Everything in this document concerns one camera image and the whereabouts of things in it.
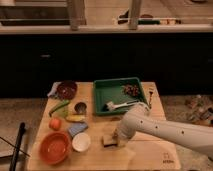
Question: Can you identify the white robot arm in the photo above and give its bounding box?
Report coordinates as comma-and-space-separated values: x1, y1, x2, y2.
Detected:
115, 102, 213, 160

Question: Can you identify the small white bowl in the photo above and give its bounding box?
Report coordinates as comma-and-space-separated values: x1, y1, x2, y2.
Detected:
72, 132, 91, 152

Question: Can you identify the orange-red plastic bowl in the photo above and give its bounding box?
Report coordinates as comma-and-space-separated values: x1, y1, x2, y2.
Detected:
39, 131, 71, 165

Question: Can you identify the green plastic tray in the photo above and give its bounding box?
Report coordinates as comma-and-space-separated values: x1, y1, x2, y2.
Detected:
93, 77, 147, 116

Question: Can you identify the dark red berry cluster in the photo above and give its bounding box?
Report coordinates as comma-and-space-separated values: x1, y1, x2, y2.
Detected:
123, 84, 140, 97

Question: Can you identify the green toy pepper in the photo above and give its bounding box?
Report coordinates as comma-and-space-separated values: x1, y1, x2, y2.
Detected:
48, 100, 70, 117

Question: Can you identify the yellow toy corn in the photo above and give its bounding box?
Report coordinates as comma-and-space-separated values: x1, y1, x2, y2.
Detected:
66, 115, 85, 122

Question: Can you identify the grey cloth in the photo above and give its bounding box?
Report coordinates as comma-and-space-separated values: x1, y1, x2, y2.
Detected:
47, 82, 61, 99

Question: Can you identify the wooden board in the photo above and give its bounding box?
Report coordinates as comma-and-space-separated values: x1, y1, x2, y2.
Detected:
27, 82, 181, 171

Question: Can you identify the orange toy fruit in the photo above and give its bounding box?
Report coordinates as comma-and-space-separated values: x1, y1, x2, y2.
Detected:
49, 118, 62, 131

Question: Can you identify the black tripod leg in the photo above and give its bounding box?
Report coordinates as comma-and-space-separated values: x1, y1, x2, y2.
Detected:
9, 122, 25, 171

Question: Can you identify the white handled brush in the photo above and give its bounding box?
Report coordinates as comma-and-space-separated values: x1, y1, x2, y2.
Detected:
103, 100, 138, 111

